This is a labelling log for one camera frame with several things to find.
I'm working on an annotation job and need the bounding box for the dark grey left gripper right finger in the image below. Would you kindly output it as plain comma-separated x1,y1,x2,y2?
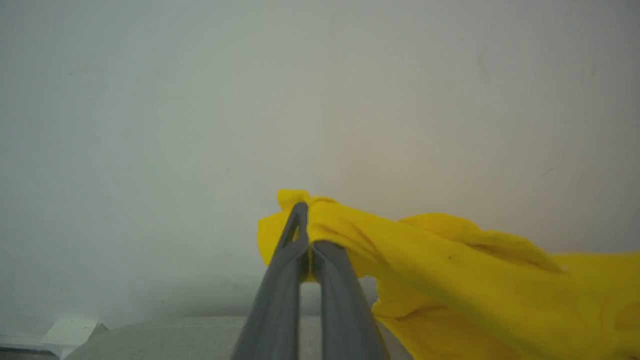
310,240,392,360

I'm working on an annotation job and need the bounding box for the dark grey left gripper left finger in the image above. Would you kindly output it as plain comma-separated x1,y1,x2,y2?
231,201,311,360

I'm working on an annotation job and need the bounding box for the yellow cloth garment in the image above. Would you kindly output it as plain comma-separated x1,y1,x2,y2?
256,188,640,360

